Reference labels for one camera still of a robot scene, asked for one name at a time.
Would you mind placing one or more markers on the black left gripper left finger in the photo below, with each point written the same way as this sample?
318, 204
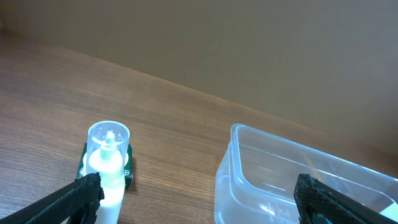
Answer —
76, 203

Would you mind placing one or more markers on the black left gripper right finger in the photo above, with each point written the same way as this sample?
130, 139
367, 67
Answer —
318, 203

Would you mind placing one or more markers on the blue yellow VapoDrops box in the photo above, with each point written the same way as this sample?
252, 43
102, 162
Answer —
391, 212

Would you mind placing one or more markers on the clear plastic container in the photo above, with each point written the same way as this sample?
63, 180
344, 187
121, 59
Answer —
258, 176

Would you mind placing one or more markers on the white bottle clear cap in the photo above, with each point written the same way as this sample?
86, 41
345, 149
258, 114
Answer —
106, 152

